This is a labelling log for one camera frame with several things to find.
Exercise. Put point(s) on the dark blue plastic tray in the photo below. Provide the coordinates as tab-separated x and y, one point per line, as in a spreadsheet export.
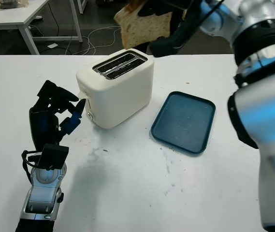
183	123

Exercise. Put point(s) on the brown bread slice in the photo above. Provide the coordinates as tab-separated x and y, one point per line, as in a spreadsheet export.
139	29

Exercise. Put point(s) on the white paper sheet on floor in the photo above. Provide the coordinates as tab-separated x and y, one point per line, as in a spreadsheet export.
52	45

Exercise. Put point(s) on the cream white toaster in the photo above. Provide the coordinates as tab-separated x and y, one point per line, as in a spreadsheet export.
122	91

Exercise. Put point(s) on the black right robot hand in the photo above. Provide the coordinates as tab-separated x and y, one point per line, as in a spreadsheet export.
178	33

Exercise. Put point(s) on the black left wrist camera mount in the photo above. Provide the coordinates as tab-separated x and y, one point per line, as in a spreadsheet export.
52	155

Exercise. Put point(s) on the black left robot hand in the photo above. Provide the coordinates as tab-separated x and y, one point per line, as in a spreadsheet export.
43	123

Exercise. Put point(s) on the white side table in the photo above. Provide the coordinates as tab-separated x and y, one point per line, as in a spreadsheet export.
6	21

